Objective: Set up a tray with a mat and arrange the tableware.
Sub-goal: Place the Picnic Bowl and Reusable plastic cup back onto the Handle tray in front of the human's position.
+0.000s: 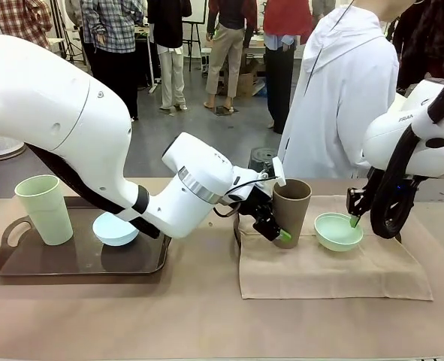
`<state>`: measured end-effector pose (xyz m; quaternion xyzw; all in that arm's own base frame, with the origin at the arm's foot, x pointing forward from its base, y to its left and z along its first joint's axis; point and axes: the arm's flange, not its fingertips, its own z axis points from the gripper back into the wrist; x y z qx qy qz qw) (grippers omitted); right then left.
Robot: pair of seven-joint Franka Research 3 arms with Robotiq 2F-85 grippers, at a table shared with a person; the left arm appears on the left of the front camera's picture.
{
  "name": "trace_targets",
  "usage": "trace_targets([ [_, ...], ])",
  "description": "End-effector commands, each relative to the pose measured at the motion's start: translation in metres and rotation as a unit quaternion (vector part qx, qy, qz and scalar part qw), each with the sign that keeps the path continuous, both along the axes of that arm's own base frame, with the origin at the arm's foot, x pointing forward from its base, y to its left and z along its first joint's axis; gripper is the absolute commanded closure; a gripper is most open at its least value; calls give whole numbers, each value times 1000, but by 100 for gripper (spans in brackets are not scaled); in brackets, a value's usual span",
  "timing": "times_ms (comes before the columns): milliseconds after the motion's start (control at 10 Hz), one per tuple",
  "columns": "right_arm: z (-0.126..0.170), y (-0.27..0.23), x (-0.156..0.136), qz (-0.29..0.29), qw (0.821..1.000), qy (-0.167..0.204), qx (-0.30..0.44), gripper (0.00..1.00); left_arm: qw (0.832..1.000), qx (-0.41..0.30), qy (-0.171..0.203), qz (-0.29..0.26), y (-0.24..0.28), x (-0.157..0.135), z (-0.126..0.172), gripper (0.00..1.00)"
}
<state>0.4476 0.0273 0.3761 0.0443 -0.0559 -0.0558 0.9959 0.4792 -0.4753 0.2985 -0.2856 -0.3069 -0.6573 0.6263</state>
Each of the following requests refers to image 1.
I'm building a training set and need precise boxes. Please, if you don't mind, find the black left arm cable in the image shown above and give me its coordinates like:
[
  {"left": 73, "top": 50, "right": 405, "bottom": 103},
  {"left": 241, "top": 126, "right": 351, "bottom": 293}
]
[{"left": 25, "top": 144, "right": 162, "bottom": 240}]

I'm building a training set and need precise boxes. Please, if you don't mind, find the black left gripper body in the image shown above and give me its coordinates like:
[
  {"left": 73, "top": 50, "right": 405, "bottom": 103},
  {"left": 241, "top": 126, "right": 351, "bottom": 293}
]
[{"left": 239, "top": 175, "right": 278, "bottom": 224}]

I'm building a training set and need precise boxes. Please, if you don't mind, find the person in blue plaid shirt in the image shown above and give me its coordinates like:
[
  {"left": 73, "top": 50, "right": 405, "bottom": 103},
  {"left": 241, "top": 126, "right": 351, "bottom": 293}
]
[{"left": 79, "top": 0, "right": 148, "bottom": 122}]

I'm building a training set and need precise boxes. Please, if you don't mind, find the person in white trousers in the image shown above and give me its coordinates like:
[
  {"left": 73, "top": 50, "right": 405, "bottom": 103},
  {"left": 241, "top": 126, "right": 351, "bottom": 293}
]
[{"left": 146, "top": 0, "right": 193, "bottom": 112}]

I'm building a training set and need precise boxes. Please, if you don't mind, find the person in white coat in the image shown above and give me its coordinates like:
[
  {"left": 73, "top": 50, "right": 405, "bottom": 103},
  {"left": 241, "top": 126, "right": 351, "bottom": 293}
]
[{"left": 276, "top": 0, "right": 400, "bottom": 180}]

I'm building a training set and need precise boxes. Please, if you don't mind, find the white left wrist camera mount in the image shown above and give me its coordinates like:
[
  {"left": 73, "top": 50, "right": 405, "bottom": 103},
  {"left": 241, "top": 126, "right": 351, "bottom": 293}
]
[{"left": 258, "top": 156, "right": 287, "bottom": 187}]

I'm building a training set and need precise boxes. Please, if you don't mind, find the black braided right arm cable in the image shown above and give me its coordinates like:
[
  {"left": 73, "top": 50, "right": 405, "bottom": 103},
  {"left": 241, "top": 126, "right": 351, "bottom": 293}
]
[{"left": 369, "top": 66, "right": 444, "bottom": 241}]

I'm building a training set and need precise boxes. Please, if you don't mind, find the white round appliance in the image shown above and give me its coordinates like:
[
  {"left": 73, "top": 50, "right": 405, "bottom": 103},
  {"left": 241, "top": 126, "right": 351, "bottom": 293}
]
[{"left": 0, "top": 138, "right": 27, "bottom": 163}]

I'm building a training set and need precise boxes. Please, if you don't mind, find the light green bowl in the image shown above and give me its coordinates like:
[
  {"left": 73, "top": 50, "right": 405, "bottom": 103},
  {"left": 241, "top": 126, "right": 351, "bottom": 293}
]
[{"left": 313, "top": 211, "right": 364, "bottom": 253}]

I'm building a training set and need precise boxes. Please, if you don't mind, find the brown cup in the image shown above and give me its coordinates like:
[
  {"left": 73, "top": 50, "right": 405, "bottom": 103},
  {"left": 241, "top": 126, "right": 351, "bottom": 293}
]
[{"left": 272, "top": 178, "right": 313, "bottom": 250}]

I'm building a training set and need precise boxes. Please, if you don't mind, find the person in dark clothes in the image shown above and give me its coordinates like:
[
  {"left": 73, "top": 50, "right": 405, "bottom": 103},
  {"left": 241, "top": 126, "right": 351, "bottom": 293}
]
[{"left": 392, "top": 0, "right": 444, "bottom": 91}]

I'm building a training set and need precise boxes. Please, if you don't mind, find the black easel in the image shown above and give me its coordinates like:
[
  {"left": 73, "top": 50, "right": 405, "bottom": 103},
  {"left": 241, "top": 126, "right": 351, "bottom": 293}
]
[{"left": 181, "top": 20, "right": 204, "bottom": 73}]

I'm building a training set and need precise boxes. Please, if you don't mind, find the dark brown tray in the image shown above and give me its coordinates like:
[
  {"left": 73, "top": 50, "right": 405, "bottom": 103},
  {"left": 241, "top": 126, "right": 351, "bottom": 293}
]
[
  {"left": 0, "top": 196, "right": 173, "bottom": 278},
  {"left": 233, "top": 217, "right": 243, "bottom": 250}
]

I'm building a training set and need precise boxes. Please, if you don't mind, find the light blue bowl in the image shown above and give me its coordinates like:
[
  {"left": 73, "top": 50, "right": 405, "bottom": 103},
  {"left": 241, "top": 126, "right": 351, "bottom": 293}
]
[{"left": 92, "top": 211, "right": 140, "bottom": 247}]

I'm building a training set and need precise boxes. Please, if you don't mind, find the cardboard box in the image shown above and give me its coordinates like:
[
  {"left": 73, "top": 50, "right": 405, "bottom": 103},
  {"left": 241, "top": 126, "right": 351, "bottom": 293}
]
[{"left": 224, "top": 61, "right": 267, "bottom": 100}]

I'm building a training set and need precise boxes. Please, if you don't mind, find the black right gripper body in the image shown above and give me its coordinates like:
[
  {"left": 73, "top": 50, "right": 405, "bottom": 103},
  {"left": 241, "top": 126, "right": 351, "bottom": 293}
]
[{"left": 362, "top": 166, "right": 429, "bottom": 197}]

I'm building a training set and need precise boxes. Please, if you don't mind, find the beige cloth mat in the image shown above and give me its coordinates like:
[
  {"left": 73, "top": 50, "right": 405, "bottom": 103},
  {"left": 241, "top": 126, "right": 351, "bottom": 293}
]
[{"left": 233, "top": 193, "right": 434, "bottom": 302}]

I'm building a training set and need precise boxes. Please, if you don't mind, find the light green cup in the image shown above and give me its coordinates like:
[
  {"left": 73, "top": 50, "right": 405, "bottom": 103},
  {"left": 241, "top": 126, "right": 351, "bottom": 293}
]
[{"left": 14, "top": 174, "right": 74, "bottom": 247}]

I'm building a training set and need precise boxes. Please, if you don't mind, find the person in red vest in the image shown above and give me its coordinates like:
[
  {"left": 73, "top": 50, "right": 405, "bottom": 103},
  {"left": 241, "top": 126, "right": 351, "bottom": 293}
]
[{"left": 262, "top": 0, "right": 313, "bottom": 135}]

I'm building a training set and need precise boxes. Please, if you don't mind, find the black tripod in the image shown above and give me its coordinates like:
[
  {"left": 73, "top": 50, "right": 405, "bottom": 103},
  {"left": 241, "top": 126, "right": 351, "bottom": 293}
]
[{"left": 57, "top": 0, "right": 87, "bottom": 65}]

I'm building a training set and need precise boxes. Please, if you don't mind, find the person in red plaid shirt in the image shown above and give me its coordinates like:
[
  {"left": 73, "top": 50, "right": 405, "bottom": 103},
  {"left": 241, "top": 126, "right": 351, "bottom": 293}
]
[{"left": 0, "top": 0, "right": 53, "bottom": 50}]

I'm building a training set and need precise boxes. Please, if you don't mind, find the person in khaki trousers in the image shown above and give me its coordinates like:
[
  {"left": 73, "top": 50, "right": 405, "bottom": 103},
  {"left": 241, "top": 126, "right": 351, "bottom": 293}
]
[{"left": 204, "top": 0, "right": 261, "bottom": 113}]

